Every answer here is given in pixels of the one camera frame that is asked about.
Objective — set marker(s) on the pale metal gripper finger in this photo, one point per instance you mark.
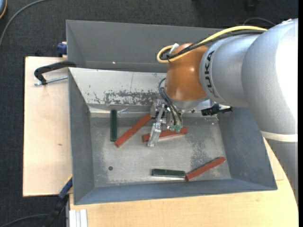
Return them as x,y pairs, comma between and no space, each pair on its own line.
157,132
151,137

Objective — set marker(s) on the red-brown flat block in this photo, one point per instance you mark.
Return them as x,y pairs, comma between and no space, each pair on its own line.
170,133
132,131
205,168

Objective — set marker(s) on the black cylinder on white bracket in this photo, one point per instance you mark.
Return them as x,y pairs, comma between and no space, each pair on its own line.
210,111

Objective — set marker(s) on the dark green flat block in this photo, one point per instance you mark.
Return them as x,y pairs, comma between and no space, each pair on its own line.
168,172
113,126

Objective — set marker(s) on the pale wood flat board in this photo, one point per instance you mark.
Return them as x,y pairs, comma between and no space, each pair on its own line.
46,131

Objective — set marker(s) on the grey metal bin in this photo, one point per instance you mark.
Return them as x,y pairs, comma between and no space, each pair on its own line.
142,159

